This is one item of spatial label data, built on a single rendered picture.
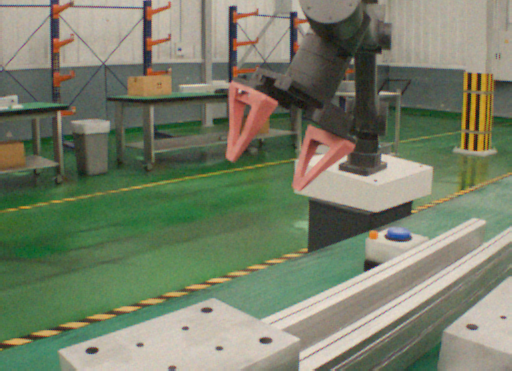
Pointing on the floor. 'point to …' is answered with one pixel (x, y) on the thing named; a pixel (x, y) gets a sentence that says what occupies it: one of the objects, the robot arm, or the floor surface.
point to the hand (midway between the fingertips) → (268, 168)
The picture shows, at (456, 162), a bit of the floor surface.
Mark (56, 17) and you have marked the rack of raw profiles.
